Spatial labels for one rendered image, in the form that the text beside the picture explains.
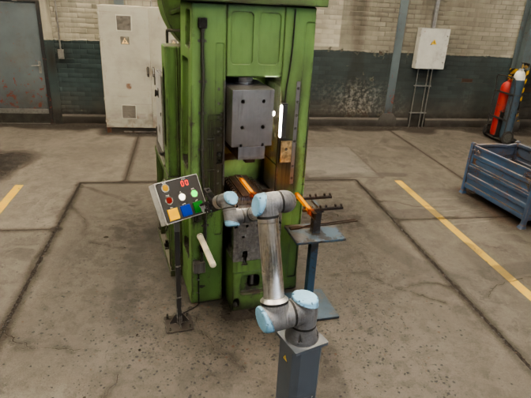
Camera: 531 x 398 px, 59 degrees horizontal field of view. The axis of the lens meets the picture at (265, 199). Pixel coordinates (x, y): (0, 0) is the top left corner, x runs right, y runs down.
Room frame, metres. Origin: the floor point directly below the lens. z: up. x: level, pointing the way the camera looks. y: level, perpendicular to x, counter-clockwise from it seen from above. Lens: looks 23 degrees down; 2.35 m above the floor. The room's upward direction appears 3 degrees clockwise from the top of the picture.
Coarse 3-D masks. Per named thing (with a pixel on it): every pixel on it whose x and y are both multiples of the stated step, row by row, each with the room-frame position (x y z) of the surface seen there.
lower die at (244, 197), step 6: (228, 180) 3.54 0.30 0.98; (234, 180) 3.52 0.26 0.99; (246, 180) 3.53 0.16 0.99; (240, 186) 3.40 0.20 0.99; (252, 186) 3.40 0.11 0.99; (234, 192) 3.30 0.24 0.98; (240, 192) 3.28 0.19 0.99; (246, 192) 3.29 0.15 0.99; (258, 192) 3.30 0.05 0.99; (240, 198) 3.21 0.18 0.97; (246, 198) 3.23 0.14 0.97; (252, 198) 3.24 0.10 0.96; (240, 204) 3.21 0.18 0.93; (246, 204) 3.23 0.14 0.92
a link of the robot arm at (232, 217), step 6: (222, 210) 2.69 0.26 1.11; (228, 210) 2.65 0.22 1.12; (234, 210) 2.67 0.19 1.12; (240, 210) 2.70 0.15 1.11; (228, 216) 2.64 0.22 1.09; (234, 216) 2.64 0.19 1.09; (240, 216) 2.66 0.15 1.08; (228, 222) 2.62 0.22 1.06; (234, 222) 2.62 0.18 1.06; (240, 222) 2.66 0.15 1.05
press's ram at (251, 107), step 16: (256, 80) 3.64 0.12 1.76; (240, 96) 3.20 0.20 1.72; (256, 96) 3.24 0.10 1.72; (272, 96) 3.28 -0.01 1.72; (240, 112) 3.20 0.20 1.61; (256, 112) 3.24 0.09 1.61; (272, 112) 3.28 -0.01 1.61; (240, 128) 3.21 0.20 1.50; (256, 128) 3.25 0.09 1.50; (272, 128) 3.29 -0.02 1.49; (240, 144) 3.21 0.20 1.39; (256, 144) 3.25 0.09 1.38
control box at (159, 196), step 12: (168, 180) 2.91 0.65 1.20; (180, 180) 2.97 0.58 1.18; (192, 180) 3.02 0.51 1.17; (156, 192) 2.82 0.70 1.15; (168, 192) 2.87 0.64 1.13; (180, 192) 2.92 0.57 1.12; (156, 204) 2.81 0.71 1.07; (168, 204) 2.82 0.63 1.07; (180, 204) 2.87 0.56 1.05; (192, 204) 2.93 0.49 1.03; (168, 216) 2.77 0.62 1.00; (180, 216) 2.82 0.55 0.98; (192, 216) 2.88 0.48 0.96
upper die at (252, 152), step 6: (234, 150) 3.29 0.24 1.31; (240, 150) 3.21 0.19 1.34; (246, 150) 3.22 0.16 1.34; (252, 150) 3.24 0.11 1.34; (258, 150) 3.25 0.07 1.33; (264, 150) 3.27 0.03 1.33; (240, 156) 3.21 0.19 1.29; (246, 156) 3.22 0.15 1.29; (252, 156) 3.24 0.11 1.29; (258, 156) 3.25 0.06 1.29; (264, 156) 3.27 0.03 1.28
